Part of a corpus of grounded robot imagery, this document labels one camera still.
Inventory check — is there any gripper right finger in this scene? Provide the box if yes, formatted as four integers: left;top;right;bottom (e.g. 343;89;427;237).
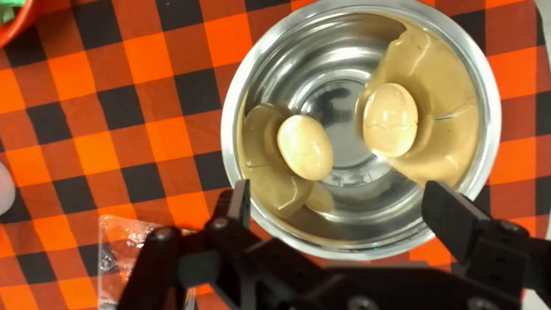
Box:
421;180;551;309

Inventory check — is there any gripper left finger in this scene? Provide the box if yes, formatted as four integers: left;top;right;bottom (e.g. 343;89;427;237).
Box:
117;180;324;310

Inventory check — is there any beige egg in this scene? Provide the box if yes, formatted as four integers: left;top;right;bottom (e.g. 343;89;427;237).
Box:
362;83;419;158
277;115;334;182

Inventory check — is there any silver metal bowl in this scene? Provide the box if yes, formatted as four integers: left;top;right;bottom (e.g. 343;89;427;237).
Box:
220;0;502;261

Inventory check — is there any orange bowl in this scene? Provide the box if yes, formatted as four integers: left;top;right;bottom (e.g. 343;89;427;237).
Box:
0;0;42;48

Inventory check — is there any clear plastic bag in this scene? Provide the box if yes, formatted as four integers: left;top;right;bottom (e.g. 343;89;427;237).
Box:
97;214;197;310

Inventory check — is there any orange black checkered tablecloth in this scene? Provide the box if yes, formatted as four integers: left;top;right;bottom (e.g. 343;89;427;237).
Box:
0;0;551;310

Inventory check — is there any white round object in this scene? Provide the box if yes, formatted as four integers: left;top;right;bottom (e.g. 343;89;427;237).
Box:
0;161;17;216

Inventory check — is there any green item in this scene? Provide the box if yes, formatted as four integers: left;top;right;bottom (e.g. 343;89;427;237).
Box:
0;0;25;25

